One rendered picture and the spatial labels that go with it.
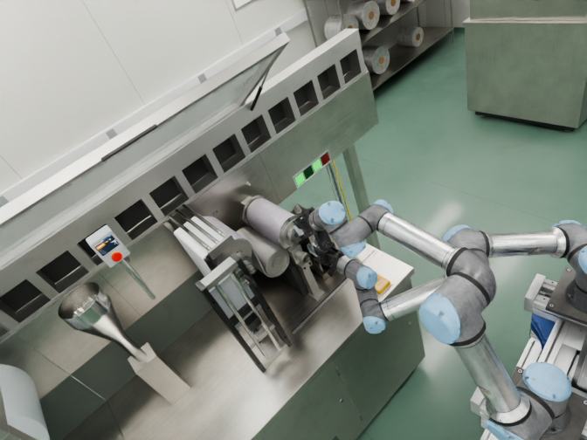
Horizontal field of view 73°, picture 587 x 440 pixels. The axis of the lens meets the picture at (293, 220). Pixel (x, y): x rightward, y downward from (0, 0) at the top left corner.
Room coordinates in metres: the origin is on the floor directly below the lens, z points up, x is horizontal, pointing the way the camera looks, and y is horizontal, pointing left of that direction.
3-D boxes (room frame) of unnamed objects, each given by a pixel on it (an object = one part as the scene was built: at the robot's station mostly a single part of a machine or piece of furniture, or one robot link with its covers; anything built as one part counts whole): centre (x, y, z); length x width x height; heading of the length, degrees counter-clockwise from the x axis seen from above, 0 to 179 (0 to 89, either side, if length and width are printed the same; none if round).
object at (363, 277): (0.99, -0.15, 1.11); 0.11 x 0.08 x 0.09; 26
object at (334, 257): (1.13, -0.08, 1.12); 0.12 x 0.08 x 0.09; 26
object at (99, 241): (0.99, 0.53, 1.66); 0.07 x 0.07 x 0.10; 26
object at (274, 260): (1.27, 0.18, 1.17); 0.26 x 0.12 x 0.12; 26
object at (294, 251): (1.16, 0.03, 1.05); 0.06 x 0.05 x 0.31; 26
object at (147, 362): (0.99, 0.71, 1.18); 0.14 x 0.14 x 0.57
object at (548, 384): (0.43, -0.48, 0.98); 0.13 x 0.12 x 0.14; 113
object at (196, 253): (1.20, 0.39, 1.17); 0.34 x 0.05 x 0.54; 26
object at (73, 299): (0.99, 0.71, 1.50); 0.14 x 0.14 x 0.06
